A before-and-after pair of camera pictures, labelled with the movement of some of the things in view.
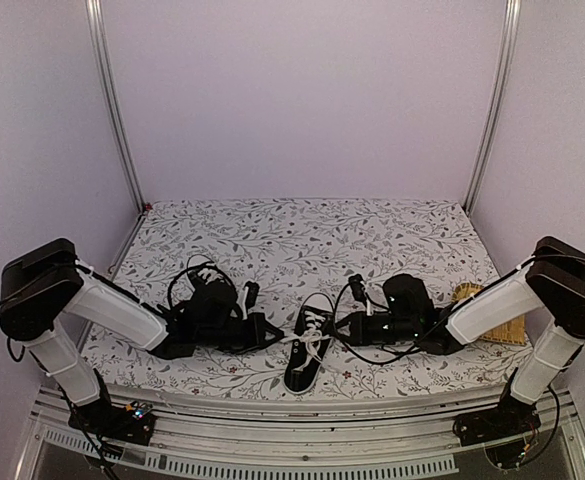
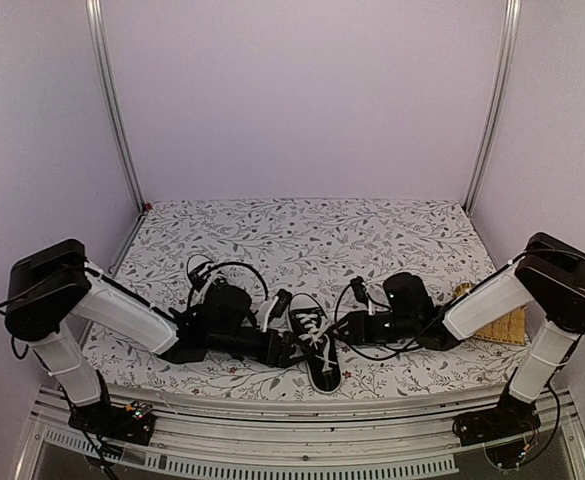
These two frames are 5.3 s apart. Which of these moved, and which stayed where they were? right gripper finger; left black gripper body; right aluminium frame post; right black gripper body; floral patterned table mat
Moved: left black gripper body
Stayed: right black gripper body; floral patterned table mat; right aluminium frame post; right gripper finger
